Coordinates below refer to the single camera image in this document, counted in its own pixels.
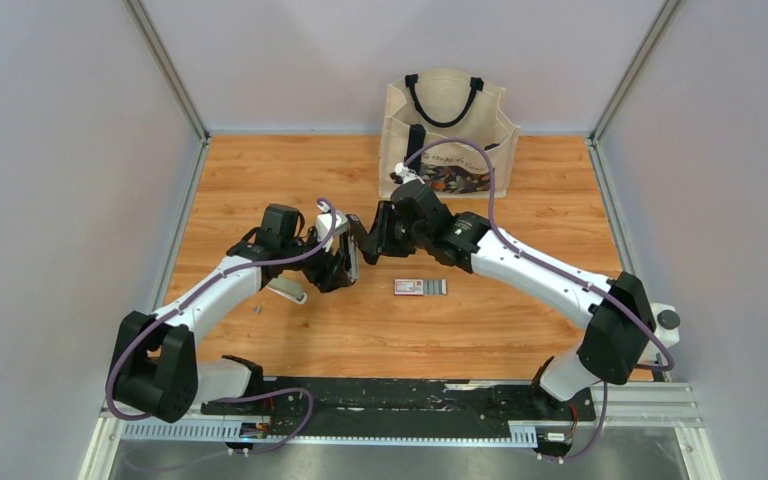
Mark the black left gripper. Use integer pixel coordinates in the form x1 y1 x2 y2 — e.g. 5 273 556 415
281 227 353 294

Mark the black stapler base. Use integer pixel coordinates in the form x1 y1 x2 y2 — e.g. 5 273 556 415
338 214 382 285

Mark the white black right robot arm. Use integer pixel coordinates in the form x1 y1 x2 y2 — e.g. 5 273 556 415
360 180 657 419

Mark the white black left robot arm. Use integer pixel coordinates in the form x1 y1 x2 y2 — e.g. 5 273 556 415
105 198 358 423

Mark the red staples box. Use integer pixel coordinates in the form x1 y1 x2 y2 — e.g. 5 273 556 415
394 279 447 296

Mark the beige canvas tote bag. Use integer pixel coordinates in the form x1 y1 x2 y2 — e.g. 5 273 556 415
378 67 521 198

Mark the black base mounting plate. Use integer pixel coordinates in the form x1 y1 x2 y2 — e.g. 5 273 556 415
200 376 598 440

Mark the white plastic bottle black cap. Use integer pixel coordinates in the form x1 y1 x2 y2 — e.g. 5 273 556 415
650 302 681 349

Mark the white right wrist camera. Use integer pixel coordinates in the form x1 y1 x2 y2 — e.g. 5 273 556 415
389 163 425 188

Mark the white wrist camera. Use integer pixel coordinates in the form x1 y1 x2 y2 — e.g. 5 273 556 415
389 163 425 188
314 204 350 252

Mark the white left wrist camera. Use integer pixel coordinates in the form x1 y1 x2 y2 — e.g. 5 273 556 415
314 204 350 252

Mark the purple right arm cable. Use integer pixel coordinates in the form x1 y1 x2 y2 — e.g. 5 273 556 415
402 137 677 464

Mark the aluminium frame rail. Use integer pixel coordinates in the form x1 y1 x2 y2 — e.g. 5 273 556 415
80 377 720 479

